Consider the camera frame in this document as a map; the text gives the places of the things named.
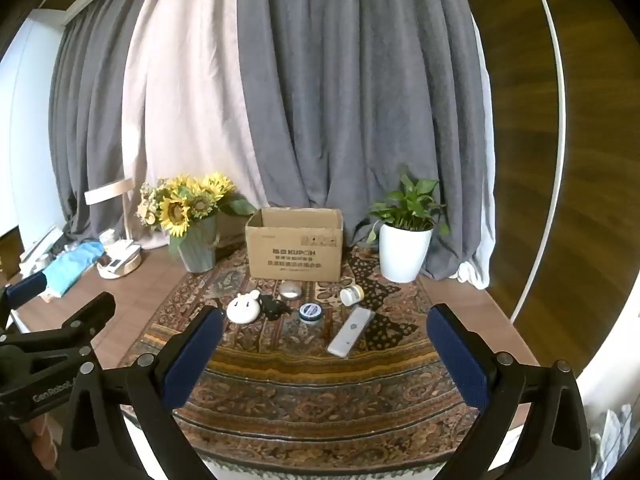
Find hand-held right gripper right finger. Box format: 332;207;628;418
426;304;593;480

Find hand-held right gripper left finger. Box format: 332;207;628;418
59;305;226;480

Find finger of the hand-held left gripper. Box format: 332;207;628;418
0;292;117;361
0;272;48;332

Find black toy gun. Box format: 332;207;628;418
257;294;292;322

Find cardboard box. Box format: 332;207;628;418
245;207;345;282

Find person's left hand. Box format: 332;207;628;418
19;410;58;472

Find blue cloth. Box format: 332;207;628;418
42;241;105;296

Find white appliance on floor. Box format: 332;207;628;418
96;245;143;279

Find white rabbit-shaped toy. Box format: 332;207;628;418
226;290;262;324

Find green ribbed vase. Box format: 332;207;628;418
176;214;219;274

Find small white card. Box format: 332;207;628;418
327;307;376;359

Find white plant pot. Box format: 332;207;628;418
378;222;434;283

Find sunflower bouquet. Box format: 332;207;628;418
136;172;258;238

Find green leafy plant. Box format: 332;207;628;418
366;172;451;246

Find narrow grey curtain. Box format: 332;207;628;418
48;0;151;251

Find white ribbed object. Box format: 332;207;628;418
589;407;635;480

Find beige curtain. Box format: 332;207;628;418
121;0;266;216

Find wide grey curtain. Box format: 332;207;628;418
235;0;493;281

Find white wall trim strip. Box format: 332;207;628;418
510;0;563;321

